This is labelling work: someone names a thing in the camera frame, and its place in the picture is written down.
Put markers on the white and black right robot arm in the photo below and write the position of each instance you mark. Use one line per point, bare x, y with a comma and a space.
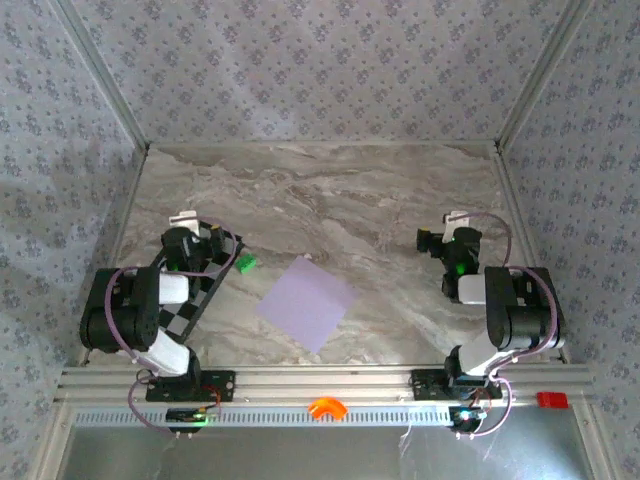
520, 315

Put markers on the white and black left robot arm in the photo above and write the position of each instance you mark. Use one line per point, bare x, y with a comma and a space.
115, 310

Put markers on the small green block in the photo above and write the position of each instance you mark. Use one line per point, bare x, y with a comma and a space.
246, 264

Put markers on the black and grey checkerboard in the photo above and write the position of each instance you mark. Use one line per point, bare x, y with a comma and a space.
197, 312

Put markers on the small lit circuit board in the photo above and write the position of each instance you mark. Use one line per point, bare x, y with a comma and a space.
187, 415
465, 416

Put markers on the red plastic block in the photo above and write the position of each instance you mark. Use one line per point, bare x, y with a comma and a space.
552, 400

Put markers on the orange curved plastic piece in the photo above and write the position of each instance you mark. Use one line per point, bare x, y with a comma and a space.
327, 402

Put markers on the grey metal panel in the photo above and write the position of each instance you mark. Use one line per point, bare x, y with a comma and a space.
320, 455

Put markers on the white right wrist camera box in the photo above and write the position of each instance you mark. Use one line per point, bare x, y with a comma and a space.
452, 222

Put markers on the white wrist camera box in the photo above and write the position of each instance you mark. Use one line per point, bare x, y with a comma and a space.
452, 222
181, 219

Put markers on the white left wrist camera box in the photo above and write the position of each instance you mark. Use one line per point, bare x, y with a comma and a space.
181, 219

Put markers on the aluminium table side rail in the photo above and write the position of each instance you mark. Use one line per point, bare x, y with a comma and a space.
117, 247
522, 220

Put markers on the short aluminium table rail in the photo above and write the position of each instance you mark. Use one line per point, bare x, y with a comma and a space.
320, 143

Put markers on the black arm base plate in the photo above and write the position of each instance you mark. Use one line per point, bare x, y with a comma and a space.
425, 385
222, 385

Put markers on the long aluminium base rail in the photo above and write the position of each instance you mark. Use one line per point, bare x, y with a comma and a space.
320, 382

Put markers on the aluminium frame post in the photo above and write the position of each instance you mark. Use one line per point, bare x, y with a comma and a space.
542, 75
104, 75

